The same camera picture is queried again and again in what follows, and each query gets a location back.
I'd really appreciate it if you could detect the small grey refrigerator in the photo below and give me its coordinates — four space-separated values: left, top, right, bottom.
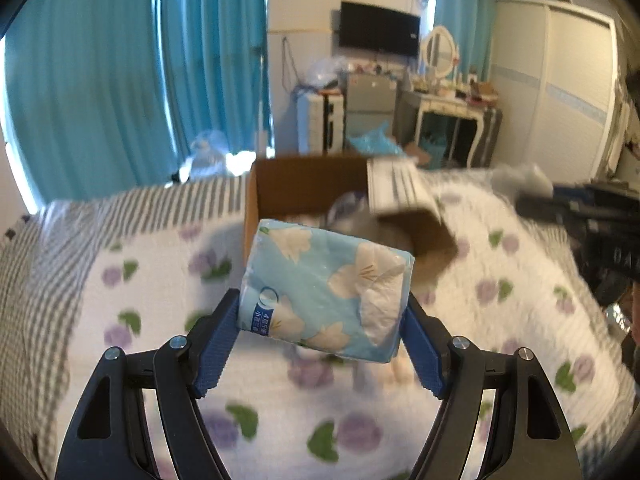
344 72 400 150

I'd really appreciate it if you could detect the black wall television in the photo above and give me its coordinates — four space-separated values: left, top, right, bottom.
339 1 422 59

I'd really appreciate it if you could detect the bed with floral cover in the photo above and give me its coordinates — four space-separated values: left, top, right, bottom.
52 166 636 480

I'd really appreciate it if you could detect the white storage cabinet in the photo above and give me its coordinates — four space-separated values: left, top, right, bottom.
296 91 347 156

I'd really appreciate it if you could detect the teal window curtain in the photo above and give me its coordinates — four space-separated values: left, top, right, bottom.
2 0 273 200

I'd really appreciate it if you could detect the white dressing table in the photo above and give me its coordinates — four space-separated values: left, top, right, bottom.
392 87 493 167

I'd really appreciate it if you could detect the grey striped bed sheet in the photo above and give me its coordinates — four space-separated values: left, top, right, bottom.
0 176 249 471

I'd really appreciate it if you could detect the narrow teal curtain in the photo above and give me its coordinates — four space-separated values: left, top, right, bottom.
432 0 497 86

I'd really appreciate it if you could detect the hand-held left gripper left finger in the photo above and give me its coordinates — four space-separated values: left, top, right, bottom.
54 287 242 480

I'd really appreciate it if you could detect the white wardrobe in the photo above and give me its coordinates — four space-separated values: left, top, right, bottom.
487 0 626 181

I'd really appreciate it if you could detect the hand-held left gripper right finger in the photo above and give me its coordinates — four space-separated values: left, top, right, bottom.
399 294 585 480

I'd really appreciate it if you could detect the blue floral tissue pack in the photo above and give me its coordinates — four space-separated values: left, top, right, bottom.
235 218 416 364

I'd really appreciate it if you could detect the brown cardboard box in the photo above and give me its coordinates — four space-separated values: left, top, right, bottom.
242 155 460 292

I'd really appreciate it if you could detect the blue plastic bag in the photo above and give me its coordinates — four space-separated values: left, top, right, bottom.
347 121 406 157

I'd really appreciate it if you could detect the white oval vanity mirror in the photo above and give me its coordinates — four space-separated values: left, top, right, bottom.
420 25 460 81

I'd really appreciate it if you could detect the clear plastic bag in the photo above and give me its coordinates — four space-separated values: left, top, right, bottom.
179 129 257 181

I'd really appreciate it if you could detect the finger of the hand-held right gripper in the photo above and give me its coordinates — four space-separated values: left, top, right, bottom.
515 184 593 227

